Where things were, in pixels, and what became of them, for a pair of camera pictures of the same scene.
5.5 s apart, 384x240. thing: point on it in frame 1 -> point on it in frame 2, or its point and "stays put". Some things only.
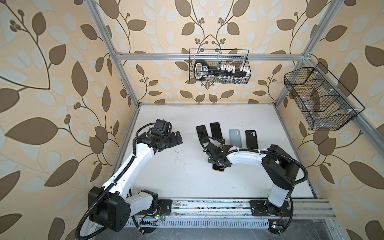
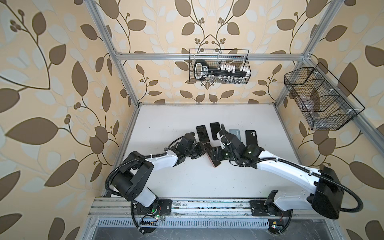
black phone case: [251, 139] stays put
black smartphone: [216, 130] stays put
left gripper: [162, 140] -> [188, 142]
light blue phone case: [235, 138] stays put
